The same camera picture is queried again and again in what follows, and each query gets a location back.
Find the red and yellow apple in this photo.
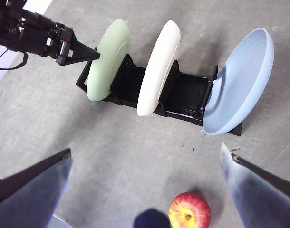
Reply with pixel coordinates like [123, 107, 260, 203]
[168, 192, 212, 228]

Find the black plastic plate rack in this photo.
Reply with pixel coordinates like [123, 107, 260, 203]
[76, 47, 243, 137]

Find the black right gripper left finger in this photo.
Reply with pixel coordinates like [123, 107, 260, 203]
[0, 148, 73, 228]

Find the light blue round plate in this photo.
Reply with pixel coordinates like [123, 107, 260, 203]
[202, 28, 275, 136]

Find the light green round plate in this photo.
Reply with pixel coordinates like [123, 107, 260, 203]
[87, 18, 131, 102]

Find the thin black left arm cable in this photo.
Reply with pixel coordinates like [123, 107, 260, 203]
[0, 46, 29, 71]

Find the cream white round plate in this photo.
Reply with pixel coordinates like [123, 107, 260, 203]
[136, 19, 181, 117]

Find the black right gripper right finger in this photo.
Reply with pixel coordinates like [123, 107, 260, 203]
[220, 142, 290, 228]

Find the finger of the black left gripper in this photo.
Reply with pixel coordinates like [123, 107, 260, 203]
[72, 35, 101, 64]

